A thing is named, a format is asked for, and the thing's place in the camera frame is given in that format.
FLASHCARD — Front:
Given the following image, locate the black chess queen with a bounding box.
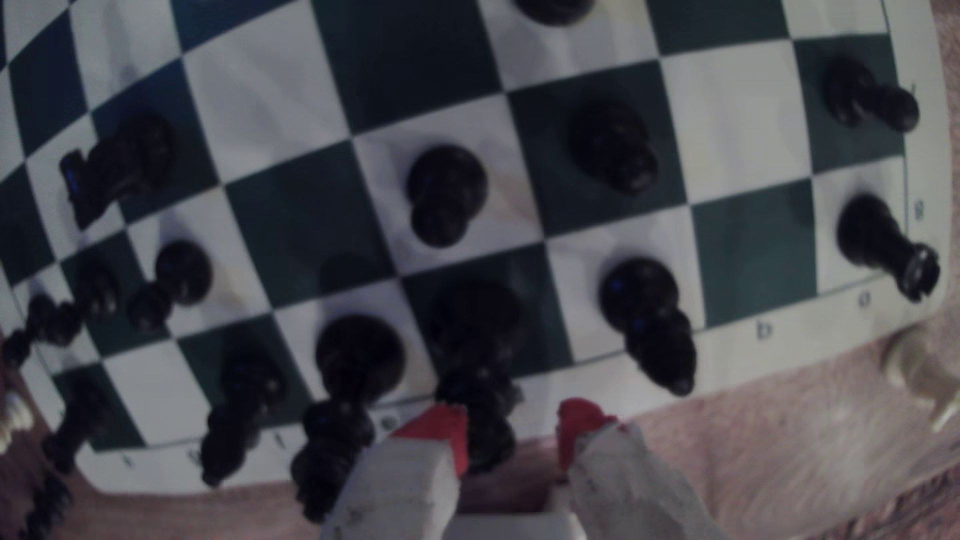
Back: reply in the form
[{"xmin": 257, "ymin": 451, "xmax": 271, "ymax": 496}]
[{"xmin": 429, "ymin": 279, "xmax": 528, "ymax": 475}]

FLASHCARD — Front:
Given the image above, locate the white chess piece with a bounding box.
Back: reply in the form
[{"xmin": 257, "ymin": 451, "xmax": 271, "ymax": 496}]
[
  {"xmin": 882, "ymin": 324, "xmax": 960, "ymax": 435},
  {"xmin": 0, "ymin": 392, "xmax": 36, "ymax": 453}
]

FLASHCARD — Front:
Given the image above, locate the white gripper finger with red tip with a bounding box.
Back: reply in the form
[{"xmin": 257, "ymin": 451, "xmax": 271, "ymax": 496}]
[
  {"xmin": 557, "ymin": 397, "xmax": 729, "ymax": 540},
  {"xmin": 322, "ymin": 403, "xmax": 471, "ymax": 540}
]

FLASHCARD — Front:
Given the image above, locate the black chess rook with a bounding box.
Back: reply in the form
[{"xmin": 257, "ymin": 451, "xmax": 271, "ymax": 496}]
[
  {"xmin": 834, "ymin": 193, "xmax": 942, "ymax": 305},
  {"xmin": 41, "ymin": 378, "xmax": 115, "ymax": 476}
]

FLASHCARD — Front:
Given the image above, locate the green white chess board mat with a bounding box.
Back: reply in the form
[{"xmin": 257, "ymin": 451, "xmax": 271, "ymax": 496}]
[{"xmin": 0, "ymin": 0, "xmax": 954, "ymax": 498}]

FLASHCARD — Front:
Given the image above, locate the black chess king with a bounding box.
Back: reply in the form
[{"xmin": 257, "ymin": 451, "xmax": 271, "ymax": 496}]
[{"xmin": 291, "ymin": 313, "xmax": 408, "ymax": 524}]

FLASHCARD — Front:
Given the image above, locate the black chess bishop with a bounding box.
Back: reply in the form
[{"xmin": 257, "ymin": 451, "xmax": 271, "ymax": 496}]
[
  {"xmin": 198, "ymin": 348, "xmax": 288, "ymax": 489},
  {"xmin": 598, "ymin": 257, "xmax": 699, "ymax": 399}
]

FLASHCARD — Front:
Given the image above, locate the black chess knight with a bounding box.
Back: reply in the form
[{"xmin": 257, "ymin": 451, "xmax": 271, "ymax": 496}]
[{"xmin": 58, "ymin": 111, "xmax": 179, "ymax": 231}]

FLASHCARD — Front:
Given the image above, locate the black chess piece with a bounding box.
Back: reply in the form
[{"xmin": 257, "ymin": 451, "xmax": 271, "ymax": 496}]
[{"xmin": 21, "ymin": 474, "xmax": 75, "ymax": 540}]

